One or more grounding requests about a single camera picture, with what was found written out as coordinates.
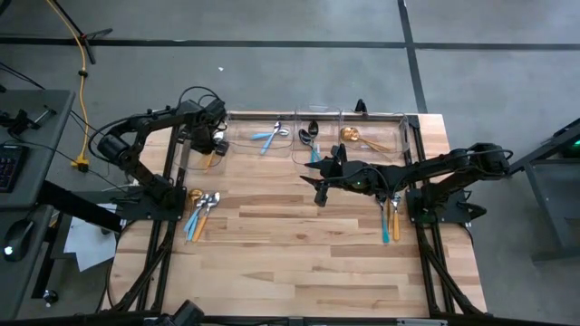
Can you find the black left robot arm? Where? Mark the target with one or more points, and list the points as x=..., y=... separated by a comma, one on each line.
x=136, y=124

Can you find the black clamp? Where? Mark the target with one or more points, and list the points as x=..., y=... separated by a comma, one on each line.
x=360, y=107

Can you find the black desk gadget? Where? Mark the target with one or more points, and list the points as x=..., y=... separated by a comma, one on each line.
x=20, y=122

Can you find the black computer mouse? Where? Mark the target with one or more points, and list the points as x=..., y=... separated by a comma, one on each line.
x=18, y=240

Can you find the clear plastic bin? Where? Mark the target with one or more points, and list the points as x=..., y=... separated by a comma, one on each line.
x=299, y=156
x=394, y=136
x=249, y=149
x=195, y=165

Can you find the black keyboard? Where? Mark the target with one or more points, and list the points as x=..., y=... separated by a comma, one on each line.
x=11, y=167

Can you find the grey desk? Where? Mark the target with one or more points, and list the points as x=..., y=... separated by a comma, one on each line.
x=36, y=136

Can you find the white paper sheet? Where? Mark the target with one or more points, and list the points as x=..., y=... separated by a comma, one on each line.
x=90, y=244

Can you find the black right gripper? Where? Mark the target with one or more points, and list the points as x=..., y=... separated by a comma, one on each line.
x=362, y=179

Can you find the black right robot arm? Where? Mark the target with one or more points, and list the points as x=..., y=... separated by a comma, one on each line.
x=453, y=165

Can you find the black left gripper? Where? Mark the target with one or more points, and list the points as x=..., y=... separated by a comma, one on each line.
x=204, y=120

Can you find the black bulky object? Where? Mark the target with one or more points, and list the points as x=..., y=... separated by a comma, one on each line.
x=188, y=314

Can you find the silver metal bracket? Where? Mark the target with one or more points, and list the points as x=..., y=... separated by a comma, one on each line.
x=421, y=322

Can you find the black caster wheel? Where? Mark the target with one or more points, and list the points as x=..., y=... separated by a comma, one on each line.
x=50, y=296

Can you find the dark grey metal cart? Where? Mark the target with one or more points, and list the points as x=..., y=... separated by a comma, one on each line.
x=557, y=190

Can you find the black support beam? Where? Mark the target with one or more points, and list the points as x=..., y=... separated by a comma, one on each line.
x=77, y=206

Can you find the black tripod stand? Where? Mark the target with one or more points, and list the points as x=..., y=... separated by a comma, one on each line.
x=86, y=45

